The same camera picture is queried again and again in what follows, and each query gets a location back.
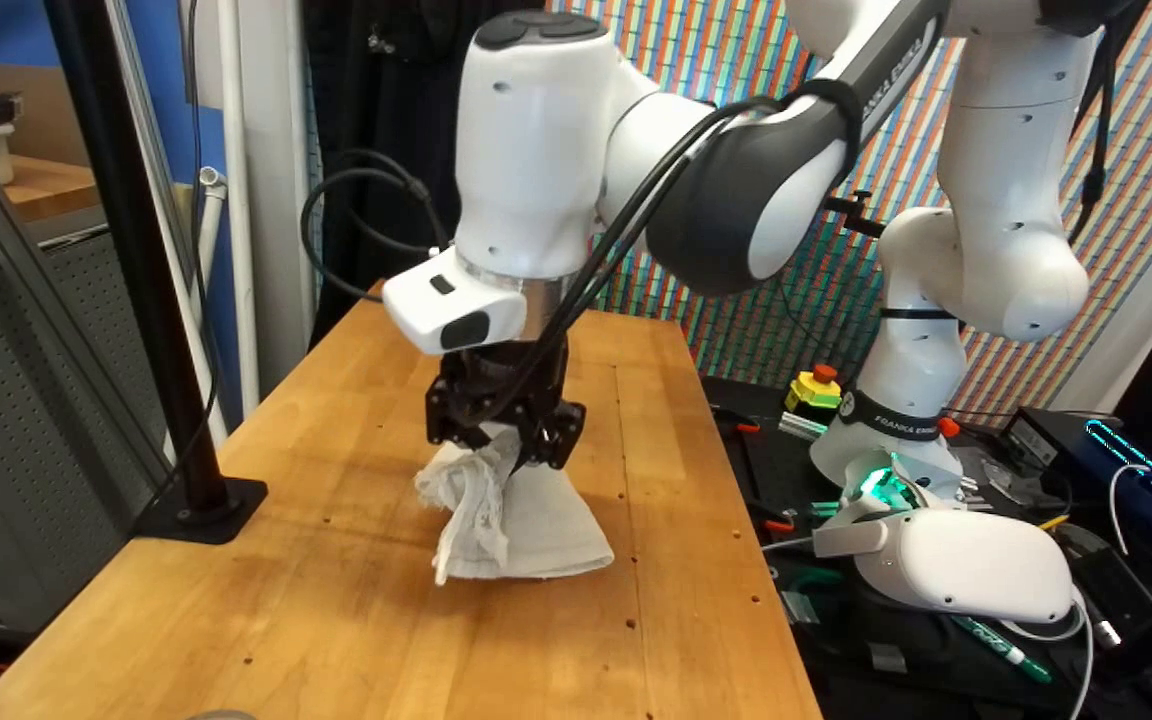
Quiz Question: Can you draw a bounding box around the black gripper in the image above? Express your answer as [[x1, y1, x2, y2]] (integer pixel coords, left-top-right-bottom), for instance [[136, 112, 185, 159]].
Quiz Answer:
[[418, 337, 590, 471]]

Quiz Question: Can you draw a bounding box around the white towel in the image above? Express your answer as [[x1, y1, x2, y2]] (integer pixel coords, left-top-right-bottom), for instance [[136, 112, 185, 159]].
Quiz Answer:
[[410, 419, 621, 592]]

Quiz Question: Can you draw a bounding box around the small black device box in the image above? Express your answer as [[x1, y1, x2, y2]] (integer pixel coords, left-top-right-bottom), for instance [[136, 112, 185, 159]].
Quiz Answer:
[[999, 405, 1097, 471]]

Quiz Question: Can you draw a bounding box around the black perforated base board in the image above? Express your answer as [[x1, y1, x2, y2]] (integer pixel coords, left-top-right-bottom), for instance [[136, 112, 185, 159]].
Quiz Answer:
[[699, 376, 1152, 720]]

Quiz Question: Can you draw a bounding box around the yellow red emergency stop button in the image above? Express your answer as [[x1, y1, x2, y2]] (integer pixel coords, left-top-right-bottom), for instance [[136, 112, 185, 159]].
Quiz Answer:
[[778, 356, 846, 425]]

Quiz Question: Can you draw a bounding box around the white vertical tube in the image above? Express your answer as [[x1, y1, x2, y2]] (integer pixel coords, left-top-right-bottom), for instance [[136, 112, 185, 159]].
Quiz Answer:
[[191, 159, 264, 449]]

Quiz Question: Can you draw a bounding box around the black curtain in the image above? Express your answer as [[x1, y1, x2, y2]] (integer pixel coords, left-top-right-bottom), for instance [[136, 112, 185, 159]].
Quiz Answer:
[[298, 0, 471, 345]]

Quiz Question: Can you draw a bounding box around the black pole stand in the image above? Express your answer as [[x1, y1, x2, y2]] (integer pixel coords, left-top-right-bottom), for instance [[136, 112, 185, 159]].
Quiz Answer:
[[40, 0, 270, 549]]

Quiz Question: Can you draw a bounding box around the grey diagonal aluminium beam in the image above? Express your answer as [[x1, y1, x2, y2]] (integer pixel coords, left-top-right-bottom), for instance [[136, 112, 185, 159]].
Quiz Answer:
[[0, 93, 200, 471]]

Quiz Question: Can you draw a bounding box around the wooden side bench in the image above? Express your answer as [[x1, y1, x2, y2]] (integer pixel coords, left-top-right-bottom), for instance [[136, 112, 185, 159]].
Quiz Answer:
[[0, 146, 117, 253]]

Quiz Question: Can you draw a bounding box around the green marker pen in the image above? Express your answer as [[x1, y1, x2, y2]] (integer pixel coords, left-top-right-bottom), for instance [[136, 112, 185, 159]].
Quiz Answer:
[[947, 610, 1055, 688]]

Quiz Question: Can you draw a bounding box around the black case with cyan edges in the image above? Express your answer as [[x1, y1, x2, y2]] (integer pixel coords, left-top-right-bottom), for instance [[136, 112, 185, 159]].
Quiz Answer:
[[1078, 412, 1152, 576]]

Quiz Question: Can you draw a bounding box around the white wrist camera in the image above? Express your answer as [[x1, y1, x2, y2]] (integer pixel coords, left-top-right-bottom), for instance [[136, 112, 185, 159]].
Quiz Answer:
[[379, 244, 530, 358]]

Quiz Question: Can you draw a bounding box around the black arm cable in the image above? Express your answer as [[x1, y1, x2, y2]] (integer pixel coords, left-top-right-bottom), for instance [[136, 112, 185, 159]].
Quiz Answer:
[[487, 93, 819, 416]]

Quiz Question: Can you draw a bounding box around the black looped cable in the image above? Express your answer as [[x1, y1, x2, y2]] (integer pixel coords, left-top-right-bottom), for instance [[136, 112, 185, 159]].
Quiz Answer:
[[296, 143, 451, 306]]

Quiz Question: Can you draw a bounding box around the black camera mount rod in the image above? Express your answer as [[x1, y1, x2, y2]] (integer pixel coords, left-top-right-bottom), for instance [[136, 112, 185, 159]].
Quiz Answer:
[[819, 189, 889, 244]]

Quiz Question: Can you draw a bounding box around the white VR headset with straps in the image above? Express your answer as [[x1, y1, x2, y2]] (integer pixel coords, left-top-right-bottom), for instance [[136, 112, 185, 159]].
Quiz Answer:
[[807, 449, 1083, 630]]

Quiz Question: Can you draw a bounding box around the white headset cable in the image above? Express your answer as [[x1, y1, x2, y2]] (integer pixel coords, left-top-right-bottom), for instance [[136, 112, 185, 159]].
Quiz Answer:
[[999, 592, 1101, 720]]

